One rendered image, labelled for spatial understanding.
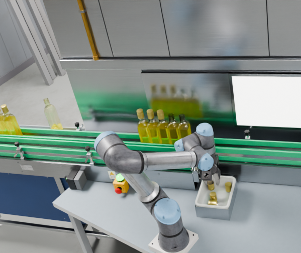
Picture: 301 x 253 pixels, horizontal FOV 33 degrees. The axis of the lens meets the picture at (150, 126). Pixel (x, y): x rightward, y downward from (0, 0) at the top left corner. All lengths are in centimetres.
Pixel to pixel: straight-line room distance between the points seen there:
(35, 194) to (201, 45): 148
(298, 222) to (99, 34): 138
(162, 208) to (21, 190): 129
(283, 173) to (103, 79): 110
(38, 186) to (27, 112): 208
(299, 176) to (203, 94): 64
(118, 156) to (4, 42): 395
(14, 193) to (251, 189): 155
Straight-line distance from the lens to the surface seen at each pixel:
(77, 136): 306
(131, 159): 207
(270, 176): 271
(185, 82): 266
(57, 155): 299
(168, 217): 231
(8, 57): 593
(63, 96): 531
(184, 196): 274
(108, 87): 288
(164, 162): 215
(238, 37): 249
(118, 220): 271
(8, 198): 351
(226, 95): 265
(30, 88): 564
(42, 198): 334
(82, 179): 293
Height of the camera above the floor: 268
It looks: 36 degrees down
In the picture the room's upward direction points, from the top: 13 degrees counter-clockwise
